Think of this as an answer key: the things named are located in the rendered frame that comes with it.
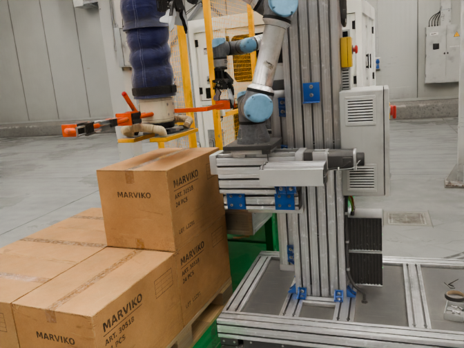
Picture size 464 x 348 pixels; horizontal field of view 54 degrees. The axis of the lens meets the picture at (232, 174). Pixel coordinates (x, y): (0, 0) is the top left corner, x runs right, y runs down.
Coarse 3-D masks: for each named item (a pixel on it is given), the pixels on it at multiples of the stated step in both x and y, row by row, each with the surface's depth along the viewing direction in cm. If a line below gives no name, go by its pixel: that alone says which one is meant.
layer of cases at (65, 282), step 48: (48, 240) 248; (96, 240) 242; (192, 240) 232; (0, 288) 193; (48, 288) 189; (96, 288) 185; (144, 288) 193; (192, 288) 232; (0, 336) 186; (48, 336) 174; (96, 336) 165; (144, 336) 193
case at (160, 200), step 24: (120, 168) 220; (144, 168) 215; (168, 168) 210; (192, 168) 231; (120, 192) 220; (144, 192) 215; (168, 192) 210; (192, 192) 231; (216, 192) 258; (120, 216) 224; (144, 216) 218; (168, 216) 212; (192, 216) 231; (216, 216) 258; (120, 240) 227; (144, 240) 221; (168, 240) 216
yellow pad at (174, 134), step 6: (168, 132) 228; (174, 132) 235; (180, 132) 234; (186, 132) 237; (192, 132) 242; (150, 138) 223; (156, 138) 221; (162, 138) 220; (168, 138) 220; (174, 138) 225
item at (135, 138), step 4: (136, 132) 235; (136, 136) 231; (140, 136) 234; (144, 136) 235; (148, 136) 238; (152, 136) 241; (120, 140) 229; (124, 140) 228; (128, 140) 227; (132, 140) 227; (136, 140) 228; (140, 140) 232
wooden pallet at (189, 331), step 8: (224, 288) 269; (232, 288) 279; (216, 296) 268; (224, 296) 269; (208, 304) 249; (216, 304) 269; (224, 304) 269; (200, 312) 240; (208, 312) 262; (216, 312) 261; (192, 320) 232; (200, 320) 253; (208, 320) 253; (184, 328) 225; (192, 328) 246; (200, 328) 246; (176, 336) 218; (184, 336) 225; (192, 336) 232; (200, 336) 241; (176, 344) 219; (184, 344) 225; (192, 344) 232
